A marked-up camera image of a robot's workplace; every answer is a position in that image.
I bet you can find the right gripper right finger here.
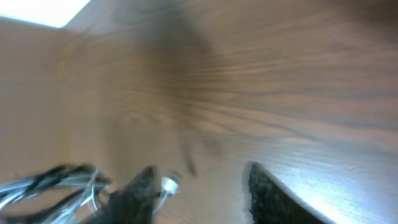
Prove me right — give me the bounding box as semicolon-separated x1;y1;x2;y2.
245;161;334;224

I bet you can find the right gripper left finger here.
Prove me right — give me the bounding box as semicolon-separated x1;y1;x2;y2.
82;166;159;224

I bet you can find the black USB cable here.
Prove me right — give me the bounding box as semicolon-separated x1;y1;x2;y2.
0;164;111;224

